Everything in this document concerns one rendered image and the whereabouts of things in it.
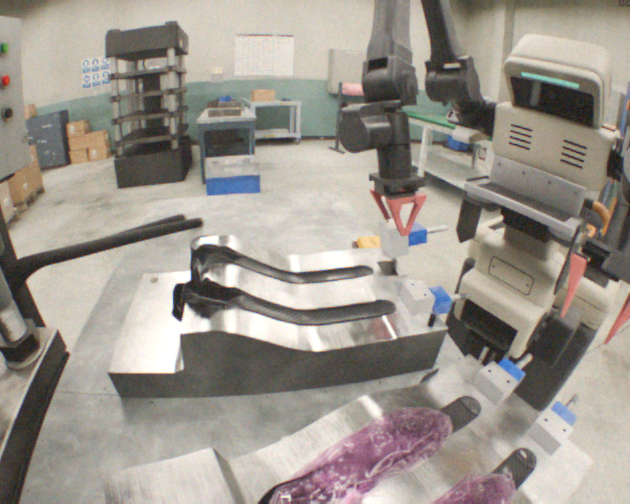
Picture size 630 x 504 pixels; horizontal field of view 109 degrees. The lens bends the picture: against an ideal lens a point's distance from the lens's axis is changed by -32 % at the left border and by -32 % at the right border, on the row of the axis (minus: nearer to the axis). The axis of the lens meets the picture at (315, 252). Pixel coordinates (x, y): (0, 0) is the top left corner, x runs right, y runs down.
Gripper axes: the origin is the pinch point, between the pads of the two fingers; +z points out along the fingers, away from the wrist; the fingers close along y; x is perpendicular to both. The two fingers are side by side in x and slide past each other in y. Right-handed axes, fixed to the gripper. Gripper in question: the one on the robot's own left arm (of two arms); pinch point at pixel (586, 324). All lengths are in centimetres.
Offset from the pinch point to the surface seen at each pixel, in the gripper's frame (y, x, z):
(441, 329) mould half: -18.1, 1.1, 11.3
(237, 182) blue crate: -328, 117, 36
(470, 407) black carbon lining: -7.2, -1.7, 17.0
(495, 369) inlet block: -7.9, 1.9, 11.7
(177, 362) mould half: -35, -28, 29
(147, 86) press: -560, 13, -40
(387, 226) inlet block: -35.3, 0.6, 1.7
